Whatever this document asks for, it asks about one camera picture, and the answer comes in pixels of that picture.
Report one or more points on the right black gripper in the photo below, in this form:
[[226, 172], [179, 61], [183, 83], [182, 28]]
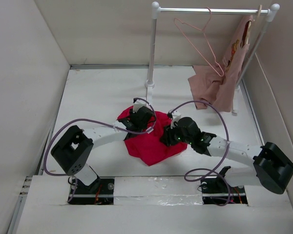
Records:
[[167, 137]]

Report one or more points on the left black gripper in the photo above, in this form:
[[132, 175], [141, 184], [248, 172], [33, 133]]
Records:
[[131, 113]]

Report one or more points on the red t shirt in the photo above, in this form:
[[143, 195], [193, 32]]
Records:
[[148, 147]]

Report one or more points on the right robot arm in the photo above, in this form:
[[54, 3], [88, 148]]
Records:
[[265, 166]]

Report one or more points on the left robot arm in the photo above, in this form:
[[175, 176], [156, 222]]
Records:
[[73, 149]]

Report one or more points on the pink shirt on floor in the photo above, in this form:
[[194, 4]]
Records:
[[205, 85]]

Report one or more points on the hanging pink printed shirt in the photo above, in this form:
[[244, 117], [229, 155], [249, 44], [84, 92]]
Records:
[[232, 61]]

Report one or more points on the wooden hanger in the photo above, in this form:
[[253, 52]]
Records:
[[251, 25]]

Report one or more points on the white clothes rack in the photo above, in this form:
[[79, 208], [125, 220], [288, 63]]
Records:
[[157, 9]]

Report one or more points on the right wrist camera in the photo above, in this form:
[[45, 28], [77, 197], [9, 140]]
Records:
[[175, 117]]

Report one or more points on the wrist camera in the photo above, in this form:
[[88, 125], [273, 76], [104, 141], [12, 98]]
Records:
[[138, 103], [175, 117]]

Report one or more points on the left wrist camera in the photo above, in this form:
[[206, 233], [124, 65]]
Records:
[[138, 103]]

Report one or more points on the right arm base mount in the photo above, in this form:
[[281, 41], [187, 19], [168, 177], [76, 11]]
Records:
[[215, 191]]

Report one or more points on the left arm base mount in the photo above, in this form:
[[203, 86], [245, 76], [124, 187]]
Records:
[[101, 193]]

